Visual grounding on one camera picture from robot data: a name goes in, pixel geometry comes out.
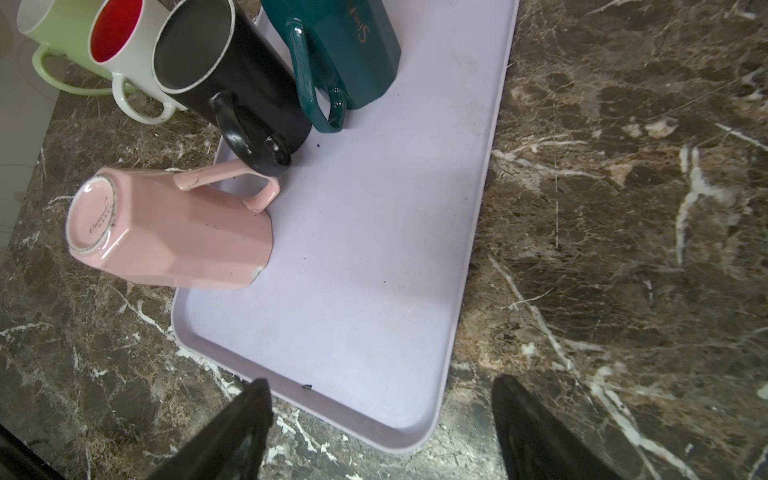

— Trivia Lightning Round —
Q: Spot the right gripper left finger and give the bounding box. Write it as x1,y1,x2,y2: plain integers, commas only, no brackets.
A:
150,378,274,479

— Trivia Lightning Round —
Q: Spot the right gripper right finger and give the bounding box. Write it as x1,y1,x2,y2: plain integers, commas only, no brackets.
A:
491,374,620,479

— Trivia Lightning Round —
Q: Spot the lavender plastic tray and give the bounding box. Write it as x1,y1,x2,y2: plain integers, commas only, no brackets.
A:
171,1,518,454

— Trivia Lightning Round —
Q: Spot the pink faceted mug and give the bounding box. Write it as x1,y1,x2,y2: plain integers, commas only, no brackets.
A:
65,159,281,290

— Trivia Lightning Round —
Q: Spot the dark green mug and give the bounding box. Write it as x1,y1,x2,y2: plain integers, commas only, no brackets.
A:
261,0,401,133

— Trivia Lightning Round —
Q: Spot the white mug red inside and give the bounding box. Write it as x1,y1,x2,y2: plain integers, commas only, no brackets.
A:
88,0,187,125

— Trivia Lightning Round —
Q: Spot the light green mug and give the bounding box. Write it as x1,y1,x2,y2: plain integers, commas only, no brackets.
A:
16,0,113,96

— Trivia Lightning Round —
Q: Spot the black mug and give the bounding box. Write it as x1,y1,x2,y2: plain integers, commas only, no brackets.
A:
152,1,312,177

